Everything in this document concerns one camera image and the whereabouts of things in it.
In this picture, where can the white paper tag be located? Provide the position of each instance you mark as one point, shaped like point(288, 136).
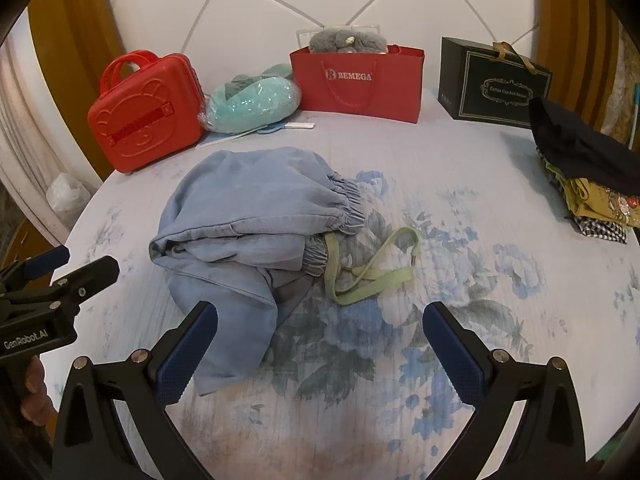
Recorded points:
point(300, 125)

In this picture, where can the white paper sheet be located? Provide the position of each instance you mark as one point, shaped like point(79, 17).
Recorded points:
point(220, 140)

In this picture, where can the red box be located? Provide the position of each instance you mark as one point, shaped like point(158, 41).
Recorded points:
point(350, 95)

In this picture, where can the white curtain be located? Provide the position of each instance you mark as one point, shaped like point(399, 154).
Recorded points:
point(20, 135)

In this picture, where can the teal plush in plastic bag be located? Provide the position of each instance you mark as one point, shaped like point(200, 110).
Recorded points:
point(250, 102)

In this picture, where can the wooden bed frame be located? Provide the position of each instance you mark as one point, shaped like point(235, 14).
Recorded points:
point(75, 35)

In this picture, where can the white plastic bag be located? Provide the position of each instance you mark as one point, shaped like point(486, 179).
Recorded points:
point(65, 200)

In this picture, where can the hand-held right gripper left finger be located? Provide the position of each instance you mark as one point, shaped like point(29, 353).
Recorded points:
point(185, 360)

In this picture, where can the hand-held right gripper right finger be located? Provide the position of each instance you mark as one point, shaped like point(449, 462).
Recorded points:
point(457, 360)

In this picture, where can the small blue paper piece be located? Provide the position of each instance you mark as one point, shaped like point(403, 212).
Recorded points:
point(269, 129)

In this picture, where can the green plaid garment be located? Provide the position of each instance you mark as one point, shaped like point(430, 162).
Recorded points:
point(552, 170)

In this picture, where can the light blue pants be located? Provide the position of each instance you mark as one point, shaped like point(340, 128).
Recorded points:
point(225, 220)

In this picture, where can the checkered cloth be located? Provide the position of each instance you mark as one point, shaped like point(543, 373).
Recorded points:
point(605, 230)

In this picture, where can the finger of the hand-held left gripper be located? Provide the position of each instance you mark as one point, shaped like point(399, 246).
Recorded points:
point(90, 275)
point(47, 259)

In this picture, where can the yellow garment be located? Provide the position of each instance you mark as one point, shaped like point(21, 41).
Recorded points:
point(595, 200)

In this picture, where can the person's left hand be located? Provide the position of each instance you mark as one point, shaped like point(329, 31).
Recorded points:
point(36, 385)

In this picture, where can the black cloth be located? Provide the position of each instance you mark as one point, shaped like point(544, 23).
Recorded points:
point(575, 145)

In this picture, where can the black gift box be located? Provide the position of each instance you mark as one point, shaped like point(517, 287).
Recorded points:
point(480, 85)

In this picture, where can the teal plastic rod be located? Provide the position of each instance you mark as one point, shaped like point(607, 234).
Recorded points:
point(635, 115)

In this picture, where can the red bear-embossed small suitcase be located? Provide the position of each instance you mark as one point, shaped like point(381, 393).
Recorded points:
point(140, 120)

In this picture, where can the white padded headboard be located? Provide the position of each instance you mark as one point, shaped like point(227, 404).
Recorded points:
point(250, 10)

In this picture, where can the grey plush toy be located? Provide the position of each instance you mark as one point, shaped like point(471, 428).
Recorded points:
point(330, 40)

